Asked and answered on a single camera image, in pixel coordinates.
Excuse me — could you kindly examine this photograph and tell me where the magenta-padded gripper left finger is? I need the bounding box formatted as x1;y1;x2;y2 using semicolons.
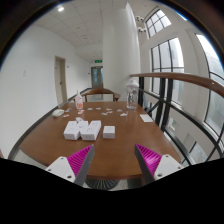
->
45;144;96;187

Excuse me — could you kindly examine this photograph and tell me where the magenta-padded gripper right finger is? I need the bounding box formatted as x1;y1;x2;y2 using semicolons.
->
134;144;185;185

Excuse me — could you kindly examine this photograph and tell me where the white charger block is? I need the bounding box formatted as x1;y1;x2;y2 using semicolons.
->
102;125;116;140

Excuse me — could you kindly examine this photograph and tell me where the white power strip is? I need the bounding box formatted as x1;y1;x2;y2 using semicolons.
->
63;120;88;141
79;120;102;141

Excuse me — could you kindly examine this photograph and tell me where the white paper card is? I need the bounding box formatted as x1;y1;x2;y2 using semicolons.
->
139;113;154;123

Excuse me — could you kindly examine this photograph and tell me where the white pump bottle orange label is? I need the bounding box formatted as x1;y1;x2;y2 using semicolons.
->
75;89;84;111

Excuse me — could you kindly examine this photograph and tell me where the clear plastic drink bottle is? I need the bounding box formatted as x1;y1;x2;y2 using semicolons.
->
125;79;140;111

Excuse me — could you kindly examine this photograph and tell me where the beige side door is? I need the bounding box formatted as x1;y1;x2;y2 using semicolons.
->
54;55;68;106

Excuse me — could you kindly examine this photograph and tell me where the wooden chair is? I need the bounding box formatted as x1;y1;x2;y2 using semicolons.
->
81;87;121;103

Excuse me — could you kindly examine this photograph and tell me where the wooden-topped black railing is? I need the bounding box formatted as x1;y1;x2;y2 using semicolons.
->
129;72;224;168

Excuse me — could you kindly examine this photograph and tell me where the glass double door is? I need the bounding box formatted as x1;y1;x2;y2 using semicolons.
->
91;66;104;89

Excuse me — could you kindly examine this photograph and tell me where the large side window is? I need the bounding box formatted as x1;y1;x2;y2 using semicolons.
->
195;33;224;134

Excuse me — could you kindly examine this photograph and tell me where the tall gridded window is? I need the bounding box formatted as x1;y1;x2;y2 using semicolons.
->
150;37;185;101

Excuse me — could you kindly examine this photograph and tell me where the arched upper window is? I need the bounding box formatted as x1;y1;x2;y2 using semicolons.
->
145;8;172;38

